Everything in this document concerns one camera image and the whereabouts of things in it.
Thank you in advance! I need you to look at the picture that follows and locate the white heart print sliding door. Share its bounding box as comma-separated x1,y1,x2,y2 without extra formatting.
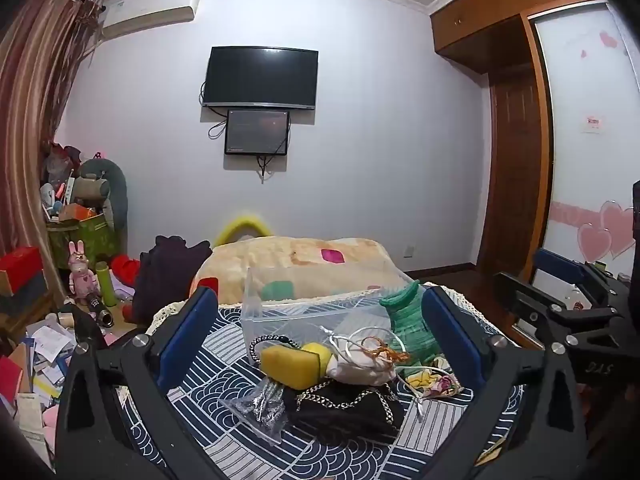
529,0,640,283

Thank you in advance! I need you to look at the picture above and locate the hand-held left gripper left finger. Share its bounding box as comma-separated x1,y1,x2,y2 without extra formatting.
54,286,227,480

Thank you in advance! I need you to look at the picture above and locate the pile of clutter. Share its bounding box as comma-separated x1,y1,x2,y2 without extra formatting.
39,142,110,224

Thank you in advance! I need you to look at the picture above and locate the floral fabric piece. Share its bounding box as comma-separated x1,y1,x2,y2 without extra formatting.
399,364,464,402

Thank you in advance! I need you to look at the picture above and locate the green storage box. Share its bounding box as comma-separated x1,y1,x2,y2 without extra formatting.
46,211,122,262

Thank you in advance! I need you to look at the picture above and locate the green knitted pouch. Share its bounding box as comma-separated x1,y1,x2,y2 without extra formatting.
378,279,442,367

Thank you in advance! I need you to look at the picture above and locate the dark clothing pile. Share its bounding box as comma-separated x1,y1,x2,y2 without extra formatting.
131,234,214,327

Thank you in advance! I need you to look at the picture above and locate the clear plastic storage box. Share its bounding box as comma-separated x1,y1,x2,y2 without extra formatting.
240,266,427,367

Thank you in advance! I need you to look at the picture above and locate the green cylinder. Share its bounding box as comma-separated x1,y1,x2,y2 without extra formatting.
96,261,119,307

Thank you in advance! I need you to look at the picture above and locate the pink rabbit toy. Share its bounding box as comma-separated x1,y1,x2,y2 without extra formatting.
68,240,99,312

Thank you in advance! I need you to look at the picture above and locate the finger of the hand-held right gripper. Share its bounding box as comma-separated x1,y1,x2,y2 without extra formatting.
494,271,621,357
531,248,632,312

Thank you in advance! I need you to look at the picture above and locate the clear bag of plastic forks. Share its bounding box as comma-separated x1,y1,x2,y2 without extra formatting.
219,374,290,447

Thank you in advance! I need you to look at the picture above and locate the red plush toy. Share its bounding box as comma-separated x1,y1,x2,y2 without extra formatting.
110,254,142,287

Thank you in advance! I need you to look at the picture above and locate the yellow ring cushion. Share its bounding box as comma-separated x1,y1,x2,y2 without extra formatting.
214,213,274,249

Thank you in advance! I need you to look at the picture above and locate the black chain bag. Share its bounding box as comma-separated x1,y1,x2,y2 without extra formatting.
281,379,407,445

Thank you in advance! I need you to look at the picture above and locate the black wall television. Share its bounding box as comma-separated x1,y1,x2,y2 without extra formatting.
202,45,320,111

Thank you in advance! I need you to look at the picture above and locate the small black wall monitor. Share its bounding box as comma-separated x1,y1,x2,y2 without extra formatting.
223,108,291,157

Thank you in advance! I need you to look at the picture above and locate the blue wave pattern cloth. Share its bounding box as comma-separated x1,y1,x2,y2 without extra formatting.
114,285,532,480

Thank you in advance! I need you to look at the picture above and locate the beige printed blanket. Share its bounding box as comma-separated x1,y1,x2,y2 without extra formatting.
189,235,417,307

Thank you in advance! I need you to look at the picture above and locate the striped brown curtain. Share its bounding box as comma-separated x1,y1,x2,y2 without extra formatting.
0,0,106,286

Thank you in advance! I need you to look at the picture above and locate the red box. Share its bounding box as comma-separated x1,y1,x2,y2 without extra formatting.
0,246,44,297

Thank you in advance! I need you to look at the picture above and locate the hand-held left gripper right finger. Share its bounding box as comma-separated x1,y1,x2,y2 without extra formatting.
423,285,587,480

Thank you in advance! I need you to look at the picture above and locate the yellow sponge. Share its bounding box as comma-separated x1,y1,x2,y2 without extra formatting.
260,342,334,391

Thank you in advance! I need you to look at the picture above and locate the grey plush pillow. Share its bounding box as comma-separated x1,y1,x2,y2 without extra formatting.
76,157,129,247

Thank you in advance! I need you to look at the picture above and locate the white drawstring pouch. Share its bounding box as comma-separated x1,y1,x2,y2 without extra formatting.
324,326,412,387

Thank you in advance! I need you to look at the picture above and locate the pile of papers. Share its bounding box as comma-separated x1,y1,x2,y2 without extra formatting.
0,309,81,463

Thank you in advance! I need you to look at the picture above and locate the black flashlight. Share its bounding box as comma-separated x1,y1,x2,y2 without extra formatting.
84,294,117,329

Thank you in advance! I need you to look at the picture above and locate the brown wooden door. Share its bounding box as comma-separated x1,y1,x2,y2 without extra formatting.
476,67,547,278

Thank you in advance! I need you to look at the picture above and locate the wooden overhead cabinet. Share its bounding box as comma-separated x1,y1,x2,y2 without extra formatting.
429,0,626,77

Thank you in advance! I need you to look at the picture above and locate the black white braided bracelet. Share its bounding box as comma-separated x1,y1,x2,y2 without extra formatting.
248,333,304,367

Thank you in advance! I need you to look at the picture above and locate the white air conditioner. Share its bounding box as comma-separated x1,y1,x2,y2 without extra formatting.
96,0,202,42

